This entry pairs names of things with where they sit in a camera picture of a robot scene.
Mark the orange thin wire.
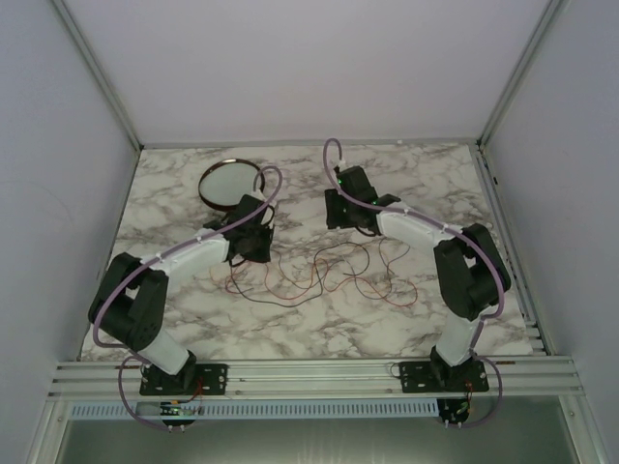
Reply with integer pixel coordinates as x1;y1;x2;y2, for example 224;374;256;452
207;258;417;304

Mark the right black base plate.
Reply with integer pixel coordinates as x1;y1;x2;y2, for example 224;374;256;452
398;360;489;393

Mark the right aluminium corner post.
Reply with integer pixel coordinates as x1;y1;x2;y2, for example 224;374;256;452
476;0;569;152

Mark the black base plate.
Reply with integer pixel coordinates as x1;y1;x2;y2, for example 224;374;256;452
139;362;228;396
398;360;489;393

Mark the round brown-rimmed dish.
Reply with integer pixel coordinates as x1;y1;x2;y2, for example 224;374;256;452
197;159;266;212

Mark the left aluminium corner post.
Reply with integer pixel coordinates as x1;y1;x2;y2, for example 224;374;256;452
49;0;144;153

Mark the marble pattern table mat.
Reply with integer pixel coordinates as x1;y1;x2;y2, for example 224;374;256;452
79;140;538;362

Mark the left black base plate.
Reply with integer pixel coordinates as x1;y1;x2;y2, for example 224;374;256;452
139;362;228;396

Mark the aluminium front rail frame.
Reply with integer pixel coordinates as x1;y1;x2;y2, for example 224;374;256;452
47;356;584;400

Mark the purple thin wire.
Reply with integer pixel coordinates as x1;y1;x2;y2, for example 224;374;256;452
220;234;412;302

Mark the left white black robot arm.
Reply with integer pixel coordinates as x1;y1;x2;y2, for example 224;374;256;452
88;194;274;379

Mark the red thin wire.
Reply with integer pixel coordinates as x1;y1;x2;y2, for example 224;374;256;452
226;256;421;308

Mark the aluminium corner post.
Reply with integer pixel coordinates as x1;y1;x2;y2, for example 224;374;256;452
476;0;569;152
49;0;144;153

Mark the slotted grey cable duct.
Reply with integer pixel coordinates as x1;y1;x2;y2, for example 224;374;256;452
71;398;439;421

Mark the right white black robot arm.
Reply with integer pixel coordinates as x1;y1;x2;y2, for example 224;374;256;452
325;166;511;376

